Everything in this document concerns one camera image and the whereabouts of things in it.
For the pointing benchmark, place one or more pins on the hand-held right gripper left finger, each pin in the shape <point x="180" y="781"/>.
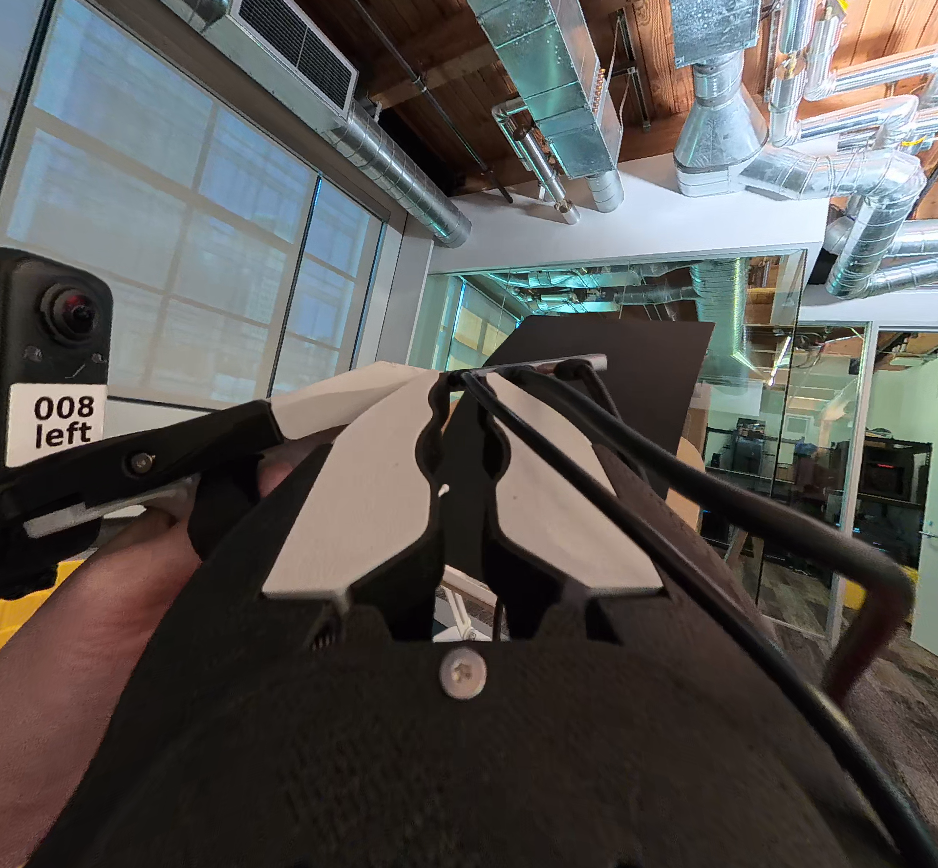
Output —
<point x="359" y="509"/>

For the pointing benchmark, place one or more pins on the large glass window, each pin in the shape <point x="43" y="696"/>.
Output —
<point x="146" y="186"/>

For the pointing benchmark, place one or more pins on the yellow plastic bin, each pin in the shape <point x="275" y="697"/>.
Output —
<point x="29" y="611"/>

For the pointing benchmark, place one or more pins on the black shelving unit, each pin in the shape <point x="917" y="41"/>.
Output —
<point x="890" y="487"/>

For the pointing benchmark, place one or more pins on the black board with wooden frame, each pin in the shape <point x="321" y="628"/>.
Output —
<point x="659" y="370"/>

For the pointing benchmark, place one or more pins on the white air vent grille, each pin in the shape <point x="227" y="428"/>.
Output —
<point x="293" y="40"/>

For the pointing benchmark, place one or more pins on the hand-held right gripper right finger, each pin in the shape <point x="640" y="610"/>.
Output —
<point x="579" y="516"/>

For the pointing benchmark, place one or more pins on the person's left hand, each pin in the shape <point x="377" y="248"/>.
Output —
<point x="73" y="663"/>

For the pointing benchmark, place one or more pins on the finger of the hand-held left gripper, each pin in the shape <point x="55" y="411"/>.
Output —
<point x="344" y="399"/>

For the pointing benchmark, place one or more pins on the silver ventilation ducts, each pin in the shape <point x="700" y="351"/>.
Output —
<point x="535" y="40"/>

